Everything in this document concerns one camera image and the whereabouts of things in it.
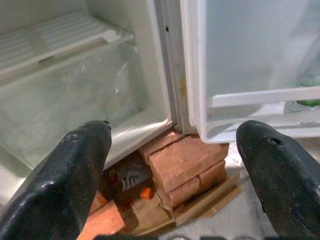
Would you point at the green glass bottle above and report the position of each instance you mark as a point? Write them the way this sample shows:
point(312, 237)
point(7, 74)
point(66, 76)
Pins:
point(309, 103)

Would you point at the small orange scrap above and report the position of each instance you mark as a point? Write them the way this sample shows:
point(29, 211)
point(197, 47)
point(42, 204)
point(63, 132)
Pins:
point(146, 193)

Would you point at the clear fridge crisper drawer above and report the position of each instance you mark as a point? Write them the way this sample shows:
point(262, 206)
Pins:
point(62, 100)

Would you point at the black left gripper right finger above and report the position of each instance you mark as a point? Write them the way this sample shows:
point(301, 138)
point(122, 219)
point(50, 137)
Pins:
point(285, 185)

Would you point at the white door shelf rail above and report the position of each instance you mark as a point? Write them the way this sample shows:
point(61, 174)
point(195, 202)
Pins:
point(262, 96)

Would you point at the white ribbed fridge shelf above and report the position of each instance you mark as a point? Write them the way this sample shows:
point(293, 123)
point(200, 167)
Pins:
point(62, 37)

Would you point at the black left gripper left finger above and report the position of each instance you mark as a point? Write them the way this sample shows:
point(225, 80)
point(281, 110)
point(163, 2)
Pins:
point(55, 185)

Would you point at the flattened printed cardboard box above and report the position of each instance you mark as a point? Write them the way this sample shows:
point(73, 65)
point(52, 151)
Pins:
point(150, 215)

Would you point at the white fridge door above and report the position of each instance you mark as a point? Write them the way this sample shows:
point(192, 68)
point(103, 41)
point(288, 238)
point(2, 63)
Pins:
point(196, 75)

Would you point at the red clay brick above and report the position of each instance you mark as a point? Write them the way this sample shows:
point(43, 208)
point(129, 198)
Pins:
point(183, 193)
point(160, 147)
point(213, 173)
point(185, 162)
point(105, 222)

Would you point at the white fridge cabinet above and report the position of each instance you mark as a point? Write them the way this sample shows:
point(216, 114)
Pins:
point(155, 75)

